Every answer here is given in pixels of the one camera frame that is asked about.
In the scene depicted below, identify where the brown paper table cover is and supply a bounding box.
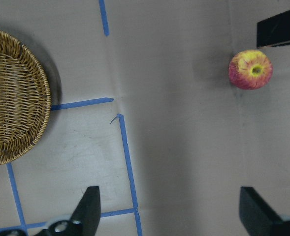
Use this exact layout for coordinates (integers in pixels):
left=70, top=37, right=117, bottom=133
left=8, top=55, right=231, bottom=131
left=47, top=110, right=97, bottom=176
left=0, top=0, right=290, bottom=236

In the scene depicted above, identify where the woven wicker basket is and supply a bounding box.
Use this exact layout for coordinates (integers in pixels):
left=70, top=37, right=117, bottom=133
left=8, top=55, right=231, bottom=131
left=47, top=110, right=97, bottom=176
left=0, top=30, right=51, bottom=165

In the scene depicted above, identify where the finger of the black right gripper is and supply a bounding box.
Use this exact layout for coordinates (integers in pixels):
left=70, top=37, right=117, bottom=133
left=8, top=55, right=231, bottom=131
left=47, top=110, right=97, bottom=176
left=256, top=10, right=290, bottom=48

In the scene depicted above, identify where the red yellow transferred apple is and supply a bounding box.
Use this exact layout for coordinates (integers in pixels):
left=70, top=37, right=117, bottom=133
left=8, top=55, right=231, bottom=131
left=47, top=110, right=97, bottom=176
left=228, top=50, right=273, bottom=90

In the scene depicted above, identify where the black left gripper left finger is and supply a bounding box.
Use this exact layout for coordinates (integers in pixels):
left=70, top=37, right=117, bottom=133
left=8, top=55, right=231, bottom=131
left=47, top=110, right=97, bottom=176
left=37, top=186, right=101, bottom=236

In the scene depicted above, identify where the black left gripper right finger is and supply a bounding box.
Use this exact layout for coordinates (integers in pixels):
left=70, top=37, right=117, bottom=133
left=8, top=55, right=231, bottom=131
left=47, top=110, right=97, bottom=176
left=239, top=186, right=290, bottom=236

